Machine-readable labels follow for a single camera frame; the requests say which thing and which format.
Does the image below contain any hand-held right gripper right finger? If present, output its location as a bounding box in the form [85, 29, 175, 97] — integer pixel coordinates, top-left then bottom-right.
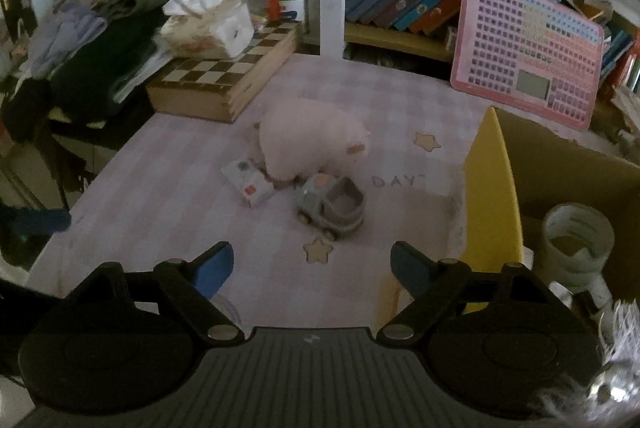
[376, 241, 566, 345]

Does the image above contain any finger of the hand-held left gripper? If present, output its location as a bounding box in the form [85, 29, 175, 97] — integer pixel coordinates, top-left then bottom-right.
[0, 205, 72, 235]

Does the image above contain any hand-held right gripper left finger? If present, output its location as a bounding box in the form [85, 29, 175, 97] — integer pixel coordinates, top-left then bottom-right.
[65, 241, 246, 348]

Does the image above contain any small white printed box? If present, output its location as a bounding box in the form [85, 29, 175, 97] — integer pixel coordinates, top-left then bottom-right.
[221, 157, 277, 209]

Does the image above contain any grey toy truck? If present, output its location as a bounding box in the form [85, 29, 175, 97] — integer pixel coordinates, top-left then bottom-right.
[294, 174, 367, 239]

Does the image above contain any yellow cardboard box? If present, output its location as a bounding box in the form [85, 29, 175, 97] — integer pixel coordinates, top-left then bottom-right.
[460, 106, 640, 324]

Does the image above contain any clear tape roll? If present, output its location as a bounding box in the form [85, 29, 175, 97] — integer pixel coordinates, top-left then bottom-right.
[542, 203, 615, 294]

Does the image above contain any pink plush toy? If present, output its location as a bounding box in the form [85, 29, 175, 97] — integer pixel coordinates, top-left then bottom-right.
[257, 97, 372, 183]

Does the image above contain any white spray bottle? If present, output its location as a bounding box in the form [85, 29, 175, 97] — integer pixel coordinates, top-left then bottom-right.
[550, 279, 615, 321]

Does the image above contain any pink checked printed tablecloth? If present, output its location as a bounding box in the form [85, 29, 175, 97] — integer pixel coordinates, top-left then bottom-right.
[27, 51, 626, 344]

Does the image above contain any dark clothes pile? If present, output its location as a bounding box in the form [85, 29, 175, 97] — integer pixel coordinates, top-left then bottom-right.
[0, 0, 171, 144]

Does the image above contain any wooden chessboard box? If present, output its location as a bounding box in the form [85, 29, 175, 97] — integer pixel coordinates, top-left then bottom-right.
[145, 22, 303, 124]

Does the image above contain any white tissue pack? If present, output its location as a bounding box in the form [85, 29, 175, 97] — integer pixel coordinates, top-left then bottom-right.
[159, 0, 255, 62]

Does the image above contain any furry silver ball charm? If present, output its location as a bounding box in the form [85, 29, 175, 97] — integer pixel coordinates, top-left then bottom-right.
[530, 301, 640, 428]

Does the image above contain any pink keyboard learning toy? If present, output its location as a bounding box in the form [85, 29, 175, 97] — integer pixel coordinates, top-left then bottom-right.
[449, 0, 606, 131]

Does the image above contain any white and green tub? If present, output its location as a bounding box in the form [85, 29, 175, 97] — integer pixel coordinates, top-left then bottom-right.
[272, 0, 308, 23]

